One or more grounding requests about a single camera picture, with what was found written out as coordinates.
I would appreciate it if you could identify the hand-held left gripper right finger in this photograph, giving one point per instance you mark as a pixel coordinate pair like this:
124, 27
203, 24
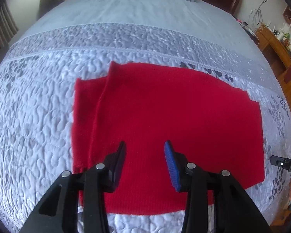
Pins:
171, 165

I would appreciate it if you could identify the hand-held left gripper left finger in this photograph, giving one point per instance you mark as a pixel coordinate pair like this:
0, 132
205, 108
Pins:
117, 159

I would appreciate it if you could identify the red knitted sweater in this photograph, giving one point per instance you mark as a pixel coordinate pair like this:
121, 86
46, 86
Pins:
172, 111

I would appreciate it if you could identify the grey floral quilt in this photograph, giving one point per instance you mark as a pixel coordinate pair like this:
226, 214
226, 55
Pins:
51, 102

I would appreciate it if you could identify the wooden desk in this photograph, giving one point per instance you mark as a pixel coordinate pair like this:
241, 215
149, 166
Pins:
274, 48

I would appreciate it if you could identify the white bottles on desk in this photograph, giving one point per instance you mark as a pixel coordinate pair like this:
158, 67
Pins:
282, 31

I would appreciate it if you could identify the dark nightstand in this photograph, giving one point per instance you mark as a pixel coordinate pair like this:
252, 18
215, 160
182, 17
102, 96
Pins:
245, 26

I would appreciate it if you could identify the striped curtain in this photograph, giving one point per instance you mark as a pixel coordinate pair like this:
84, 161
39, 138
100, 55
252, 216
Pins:
3, 26

